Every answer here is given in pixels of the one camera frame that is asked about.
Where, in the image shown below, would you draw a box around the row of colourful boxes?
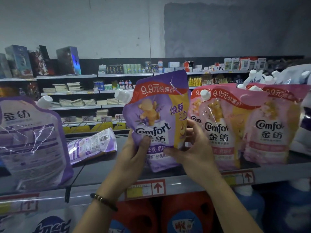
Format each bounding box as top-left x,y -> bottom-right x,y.
0,82 -> 40,98

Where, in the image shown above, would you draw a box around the dark beaded bracelet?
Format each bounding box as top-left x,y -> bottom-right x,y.
89,193 -> 119,212

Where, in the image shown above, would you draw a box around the row of small bottles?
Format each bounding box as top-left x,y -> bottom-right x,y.
93,75 -> 244,91

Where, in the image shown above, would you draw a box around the person's right forearm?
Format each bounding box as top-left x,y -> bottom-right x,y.
205,174 -> 266,233

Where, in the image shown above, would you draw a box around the stacks of folded white packs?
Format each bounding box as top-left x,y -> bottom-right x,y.
41,82 -> 127,122

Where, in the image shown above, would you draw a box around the person's right hand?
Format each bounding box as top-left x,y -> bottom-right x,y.
164,118 -> 222,190

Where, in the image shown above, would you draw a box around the red-framed price tag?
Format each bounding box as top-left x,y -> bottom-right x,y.
0,194 -> 40,215
221,169 -> 256,188
125,179 -> 167,201

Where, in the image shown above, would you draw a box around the large red detergent bottle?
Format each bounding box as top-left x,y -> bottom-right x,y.
160,191 -> 215,233
109,199 -> 161,233

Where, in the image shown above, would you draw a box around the row of yellow packs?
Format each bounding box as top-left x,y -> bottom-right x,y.
63,122 -> 128,134

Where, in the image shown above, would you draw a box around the grey metal shelf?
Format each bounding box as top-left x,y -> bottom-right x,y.
0,133 -> 311,233

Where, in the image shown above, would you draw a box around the row of boxed goods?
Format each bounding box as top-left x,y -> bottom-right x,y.
0,44 -> 83,80

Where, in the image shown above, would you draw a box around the row of small toiletry boxes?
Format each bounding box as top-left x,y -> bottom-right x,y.
97,57 -> 268,75

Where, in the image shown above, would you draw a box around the person's left hand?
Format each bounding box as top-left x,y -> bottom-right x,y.
99,133 -> 153,200

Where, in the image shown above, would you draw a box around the dark background shelf unit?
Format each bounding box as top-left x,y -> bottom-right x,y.
0,56 -> 305,139

